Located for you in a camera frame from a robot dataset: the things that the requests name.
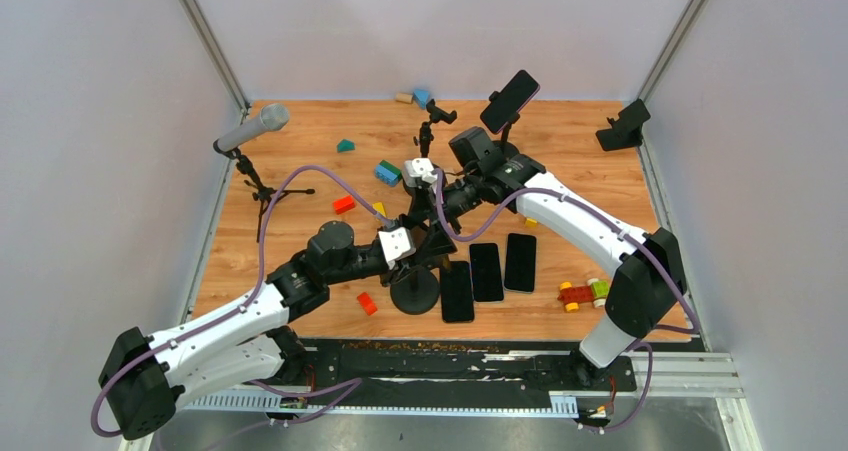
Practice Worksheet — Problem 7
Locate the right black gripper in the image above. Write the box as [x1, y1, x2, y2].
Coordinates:
[404, 170, 482, 257]

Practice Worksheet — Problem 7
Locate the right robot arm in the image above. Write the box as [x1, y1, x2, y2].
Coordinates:
[400, 127, 691, 389]

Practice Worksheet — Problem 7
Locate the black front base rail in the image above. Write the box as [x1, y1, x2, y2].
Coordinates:
[178, 331, 637, 413]

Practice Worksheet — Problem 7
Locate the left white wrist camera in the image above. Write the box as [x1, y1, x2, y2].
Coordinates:
[377, 227, 416, 270]

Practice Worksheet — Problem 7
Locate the black ball-joint phone stand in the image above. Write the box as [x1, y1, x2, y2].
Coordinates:
[389, 269, 440, 315]

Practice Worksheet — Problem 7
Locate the red lego toy car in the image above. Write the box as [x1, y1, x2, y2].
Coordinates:
[558, 278, 610, 313]

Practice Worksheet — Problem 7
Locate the yellow wooden block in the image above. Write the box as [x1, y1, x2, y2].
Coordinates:
[372, 202, 387, 218]

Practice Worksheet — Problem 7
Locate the orange red block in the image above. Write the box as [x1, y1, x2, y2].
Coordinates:
[357, 292, 378, 316]

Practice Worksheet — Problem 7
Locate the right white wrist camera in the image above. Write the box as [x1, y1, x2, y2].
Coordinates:
[401, 158, 438, 190]

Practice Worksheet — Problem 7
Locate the purple cable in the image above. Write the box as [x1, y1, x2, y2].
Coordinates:
[433, 169, 702, 434]
[89, 164, 402, 451]

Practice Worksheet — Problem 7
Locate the purple-edged phone on pole stand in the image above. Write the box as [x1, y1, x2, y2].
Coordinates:
[480, 69, 540, 134]

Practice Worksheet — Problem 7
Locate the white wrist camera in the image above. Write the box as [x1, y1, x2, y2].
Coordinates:
[401, 158, 438, 190]
[377, 227, 416, 270]

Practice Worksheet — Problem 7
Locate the teal triangular block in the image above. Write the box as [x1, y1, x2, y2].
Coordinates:
[336, 139, 356, 153]

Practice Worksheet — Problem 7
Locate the black stand of phone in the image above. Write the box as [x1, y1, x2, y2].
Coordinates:
[413, 99, 458, 158]

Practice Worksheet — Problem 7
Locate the black microphone tripod stand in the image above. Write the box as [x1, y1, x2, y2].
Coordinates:
[224, 148, 276, 242]

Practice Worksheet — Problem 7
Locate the tan wooden cylinder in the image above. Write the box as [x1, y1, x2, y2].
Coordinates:
[394, 92, 413, 104]

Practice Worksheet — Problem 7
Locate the black round pole stand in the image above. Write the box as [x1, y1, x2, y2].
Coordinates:
[488, 90, 523, 161]

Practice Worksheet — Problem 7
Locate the grey microphone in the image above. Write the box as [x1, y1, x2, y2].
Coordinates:
[213, 103, 290, 155]

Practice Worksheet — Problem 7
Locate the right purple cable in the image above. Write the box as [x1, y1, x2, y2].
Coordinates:
[433, 169, 702, 434]

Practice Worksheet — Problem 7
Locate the red wooden block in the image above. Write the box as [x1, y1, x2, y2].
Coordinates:
[332, 195, 356, 215]

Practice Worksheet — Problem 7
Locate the blue triangular block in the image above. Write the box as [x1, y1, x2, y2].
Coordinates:
[412, 88, 431, 109]

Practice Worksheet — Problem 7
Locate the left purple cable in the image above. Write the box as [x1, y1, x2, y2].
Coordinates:
[89, 164, 402, 451]

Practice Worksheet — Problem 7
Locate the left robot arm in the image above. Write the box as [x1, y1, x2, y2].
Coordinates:
[91, 216, 458, 440]

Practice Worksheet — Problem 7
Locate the blue green lego brick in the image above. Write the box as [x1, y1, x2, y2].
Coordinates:
[374, 160, 402, 187]

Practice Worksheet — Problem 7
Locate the black desk phone stand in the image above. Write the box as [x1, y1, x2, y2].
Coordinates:
[596, 99, 651, 152]

